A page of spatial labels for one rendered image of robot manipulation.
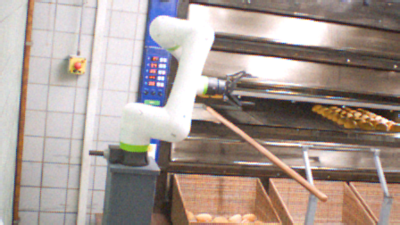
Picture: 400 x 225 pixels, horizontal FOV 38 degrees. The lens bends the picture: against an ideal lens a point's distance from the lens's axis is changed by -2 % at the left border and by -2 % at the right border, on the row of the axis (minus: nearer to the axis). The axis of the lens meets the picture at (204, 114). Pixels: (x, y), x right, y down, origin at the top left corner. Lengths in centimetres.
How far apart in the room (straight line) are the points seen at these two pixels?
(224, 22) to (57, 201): 145
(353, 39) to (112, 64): 153
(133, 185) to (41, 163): 118
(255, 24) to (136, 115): 141
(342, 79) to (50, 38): 183
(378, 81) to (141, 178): 205
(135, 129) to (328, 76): 174
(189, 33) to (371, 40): 174
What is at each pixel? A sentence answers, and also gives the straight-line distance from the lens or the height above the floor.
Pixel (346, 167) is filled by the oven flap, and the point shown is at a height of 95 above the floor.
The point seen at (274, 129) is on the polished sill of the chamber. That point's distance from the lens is 374.
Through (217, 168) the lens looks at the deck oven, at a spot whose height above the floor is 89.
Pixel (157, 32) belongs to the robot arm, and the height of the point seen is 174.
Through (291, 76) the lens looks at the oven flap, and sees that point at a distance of 370.
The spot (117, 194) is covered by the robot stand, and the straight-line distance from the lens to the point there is 245.
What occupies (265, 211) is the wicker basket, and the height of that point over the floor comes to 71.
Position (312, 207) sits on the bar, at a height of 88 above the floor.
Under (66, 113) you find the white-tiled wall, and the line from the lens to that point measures 345.
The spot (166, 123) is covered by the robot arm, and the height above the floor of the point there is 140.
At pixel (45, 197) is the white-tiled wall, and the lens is 360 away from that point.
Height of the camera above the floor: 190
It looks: 11 degrees down
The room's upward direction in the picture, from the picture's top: 8 degrees clockwise
